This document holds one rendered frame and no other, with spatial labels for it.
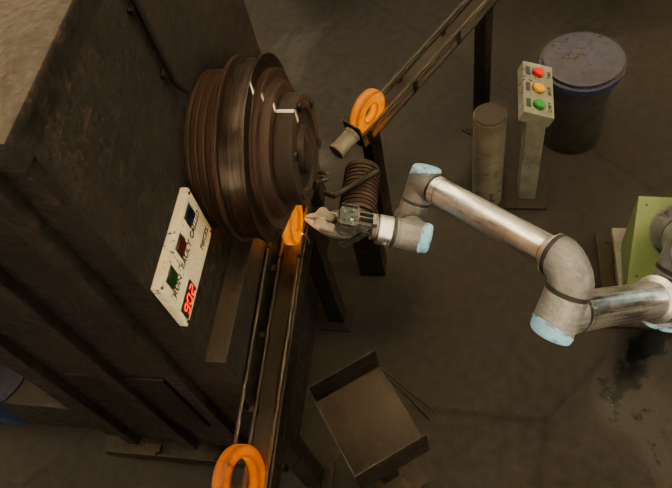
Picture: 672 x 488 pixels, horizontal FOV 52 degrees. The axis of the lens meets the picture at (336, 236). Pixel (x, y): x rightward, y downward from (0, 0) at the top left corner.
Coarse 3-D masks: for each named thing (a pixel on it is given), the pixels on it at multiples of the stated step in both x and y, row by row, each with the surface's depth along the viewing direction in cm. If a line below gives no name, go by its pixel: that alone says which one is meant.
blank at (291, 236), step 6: (294, 210) 205; (300, 210) 213; (294, 216) 212; (300, 216) 213; (288, 222) 202; (294, 222) 212; (300, 222) 213; (288, 228) 202; (294, 228) 206; (300, 228) 213; (282, 234) 203; (288, 234) 203; (294, 234) 206; (300, 234) 213; (288, 240) 205; (294, 240) 206
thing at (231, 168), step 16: (240, 64) 163; (256, 64) 160; (272, 64) 172; (240, 80) 158; (256, 80) 160; (224, 96) 156; (240, 96) 155; (224, 112) 155; (240, 112) 153; (224, 128) 154; (240, 128) 152; (224, 144) 154; (240, 144) 152; (224, 160) 155; (240, 160) 153; (224, 176) 156; (240, 176) 155; (224, 192) 158; (240, 192) 157; (240, 208) 160; (256, 208) 162; (240, 224) 165; (256, 224) 163; (272, 240) 176
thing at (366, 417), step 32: (320, 384) 184; (352, 384) 192; (384, 384) 191; (352, 416) 188; (384, 416) 187; (352, 448) 184; (384, 448) 183; (416, 448) 175; (384, 480) 232; (416, 480) 234
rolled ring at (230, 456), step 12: (240, 444) 175; (228, 456) 170; (240, 456) 174; (252, 456) 178; (216, 468) 169; (228, 468) 169; (252, 468) 180; (264, 468) 181; (216, 480) 167; (228, 480) 168; (252, 480) 180
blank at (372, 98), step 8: (360, 96) 226; (368, 96) 225; (376, 96) 228; (360, 104) 225; (368, 104) 227; (376, 104) 231; (384, 104) 235; (352, 112) 226; (360, 112) 225; (368, 112) 235; (376, 112) 234; (352, 120) 227; (360, 120) 227; (368, 120) 234; (360, 128) 230
